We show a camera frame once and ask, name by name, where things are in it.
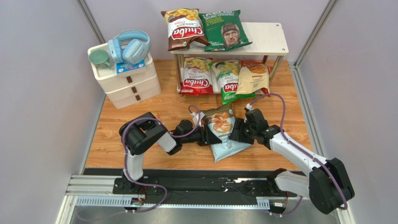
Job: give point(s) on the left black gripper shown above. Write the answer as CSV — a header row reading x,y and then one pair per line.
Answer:
x,y
207,138

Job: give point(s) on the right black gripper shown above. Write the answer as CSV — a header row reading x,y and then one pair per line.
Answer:
x,y
240,134

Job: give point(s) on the light blue cassava chips bag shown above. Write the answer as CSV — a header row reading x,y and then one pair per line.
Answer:
x,y
221,122

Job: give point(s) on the cream orange cassava chips bag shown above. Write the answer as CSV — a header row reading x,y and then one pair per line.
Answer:
x,y
253,76

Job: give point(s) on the green Chuba chips bag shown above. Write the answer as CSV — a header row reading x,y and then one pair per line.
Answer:
x,y
227,75

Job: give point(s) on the dark green chips bag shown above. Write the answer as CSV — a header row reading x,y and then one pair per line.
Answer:
x,y
224,31

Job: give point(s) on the brown Chuba chips bag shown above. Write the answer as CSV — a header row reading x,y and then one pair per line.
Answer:
x,y
184,29

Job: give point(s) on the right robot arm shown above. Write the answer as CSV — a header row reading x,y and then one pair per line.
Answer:
x,y
324,181

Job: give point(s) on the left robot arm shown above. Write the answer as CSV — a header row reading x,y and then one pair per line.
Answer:
x,y
140,134

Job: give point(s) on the red Chuba chips bag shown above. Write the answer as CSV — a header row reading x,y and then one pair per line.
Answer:
x,y
197,78

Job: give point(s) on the white two-tier shelf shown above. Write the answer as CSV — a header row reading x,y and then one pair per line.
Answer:
x,y
267,38

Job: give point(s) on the white three-drawer organizer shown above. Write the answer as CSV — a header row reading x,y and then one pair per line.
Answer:
x,y
131,87

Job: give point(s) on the blue sticker card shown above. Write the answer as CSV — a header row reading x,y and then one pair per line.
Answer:
x,y
127,67

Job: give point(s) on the light blue headphones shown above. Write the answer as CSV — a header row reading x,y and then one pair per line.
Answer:
x,y
129,46

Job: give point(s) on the green ceramic mug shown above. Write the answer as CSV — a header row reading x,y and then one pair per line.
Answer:
x,y
100,59

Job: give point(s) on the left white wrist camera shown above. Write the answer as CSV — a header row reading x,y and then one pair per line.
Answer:
x,y
196,118

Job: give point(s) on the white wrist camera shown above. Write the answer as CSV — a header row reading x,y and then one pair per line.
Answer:
x,y
248,108
196,118

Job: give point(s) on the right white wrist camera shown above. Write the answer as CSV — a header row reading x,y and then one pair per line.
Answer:
x,y
248,108

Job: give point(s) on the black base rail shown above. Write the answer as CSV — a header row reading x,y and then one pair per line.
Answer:
x,y
201,188

